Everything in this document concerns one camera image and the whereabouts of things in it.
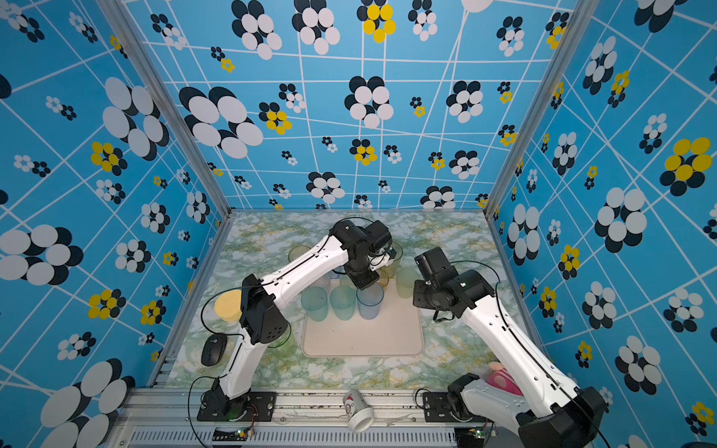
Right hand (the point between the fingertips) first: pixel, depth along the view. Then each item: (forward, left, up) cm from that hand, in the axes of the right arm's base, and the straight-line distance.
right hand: (424, 295), depth 76 cm
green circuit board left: (-31, +48, -17) cm, 60 cm away
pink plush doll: (-18, -19, -11) cm, 29 cm away
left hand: (+6, +16, -3) cm, 17 cm away
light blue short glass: (0, +15, -3) cm, 16 cm away
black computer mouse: (-10, +62, -14) cm, 65 cm away
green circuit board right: (-29, -13, -18) cm, 37 cm away
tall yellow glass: (+16, +39, -1) cm, 42 cm away
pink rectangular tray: (-2, +6, -21) cm, 22 cm away
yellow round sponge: (+4, +62, -14) cm, 64 cm away
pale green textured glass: (+11, +4, -9) cm, 15 cm away
